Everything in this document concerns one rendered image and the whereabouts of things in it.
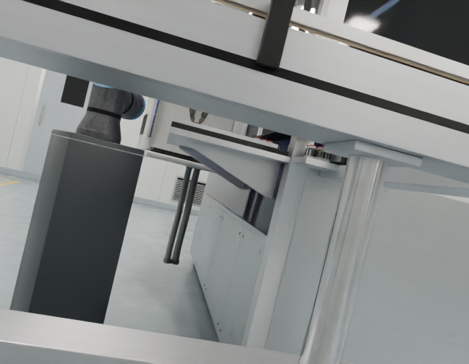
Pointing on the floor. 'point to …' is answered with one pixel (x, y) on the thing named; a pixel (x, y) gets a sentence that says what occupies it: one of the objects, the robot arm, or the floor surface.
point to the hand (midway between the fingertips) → (196, 120)
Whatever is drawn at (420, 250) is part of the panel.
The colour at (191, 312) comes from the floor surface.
